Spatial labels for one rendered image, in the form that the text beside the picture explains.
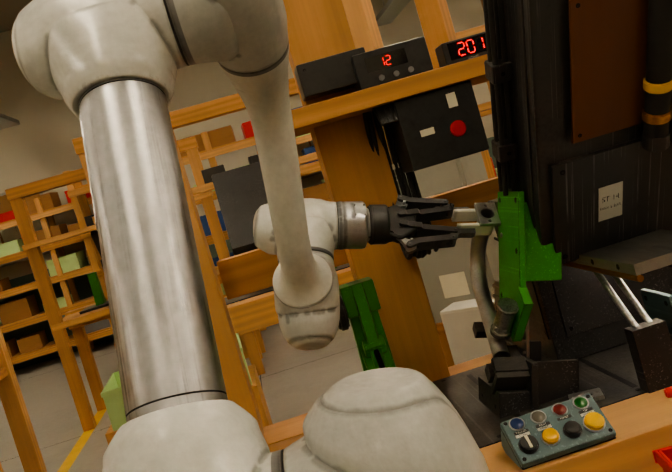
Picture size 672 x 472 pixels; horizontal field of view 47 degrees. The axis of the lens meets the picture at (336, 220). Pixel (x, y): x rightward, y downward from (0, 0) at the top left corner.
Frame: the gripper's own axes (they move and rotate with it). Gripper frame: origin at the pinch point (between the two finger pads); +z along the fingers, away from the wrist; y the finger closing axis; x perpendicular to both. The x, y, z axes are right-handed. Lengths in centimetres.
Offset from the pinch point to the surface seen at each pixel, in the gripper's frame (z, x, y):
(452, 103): 0.0, -6.7, 27.0
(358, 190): -18.7, 12.9, 21.6
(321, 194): 25, 490, 481
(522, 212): 5.2, -10.7, -7.6
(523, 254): 5.3, -5.6, -12.9
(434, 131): -3.9, -2.8, 22.9
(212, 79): -106, 588, 812
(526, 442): -2.2, -3.2, -46.4
